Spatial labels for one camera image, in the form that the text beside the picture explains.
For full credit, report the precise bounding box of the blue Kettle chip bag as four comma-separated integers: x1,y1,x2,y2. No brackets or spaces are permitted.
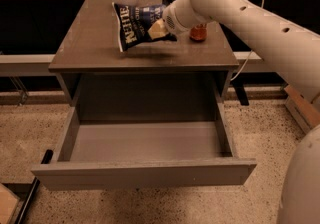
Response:
112,3,177,52

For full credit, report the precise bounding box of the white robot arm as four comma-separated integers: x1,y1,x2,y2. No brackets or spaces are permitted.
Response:
149,0,320,224

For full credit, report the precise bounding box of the black floor bar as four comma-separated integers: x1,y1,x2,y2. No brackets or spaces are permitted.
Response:
14,149,53,224

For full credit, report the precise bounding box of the grey horizontal rail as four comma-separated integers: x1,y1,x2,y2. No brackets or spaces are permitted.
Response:
0,54,54,77

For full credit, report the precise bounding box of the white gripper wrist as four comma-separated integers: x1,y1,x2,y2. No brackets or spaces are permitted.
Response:
148,0,211,40

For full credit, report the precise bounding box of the white cable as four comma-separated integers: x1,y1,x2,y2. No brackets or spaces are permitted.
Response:
229,0,266,82

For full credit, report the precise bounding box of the cardboard box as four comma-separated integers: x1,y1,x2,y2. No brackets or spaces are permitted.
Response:
285,85,320,133

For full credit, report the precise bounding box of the red Coca-Cola can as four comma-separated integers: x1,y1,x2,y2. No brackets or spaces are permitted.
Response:
189,24,207,42

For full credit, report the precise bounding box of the grey cabinet with counter top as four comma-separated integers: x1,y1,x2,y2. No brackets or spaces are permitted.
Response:
49,0,238,123

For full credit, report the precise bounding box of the open grey top drawer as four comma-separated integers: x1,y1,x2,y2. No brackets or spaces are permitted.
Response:
31,107,256,190

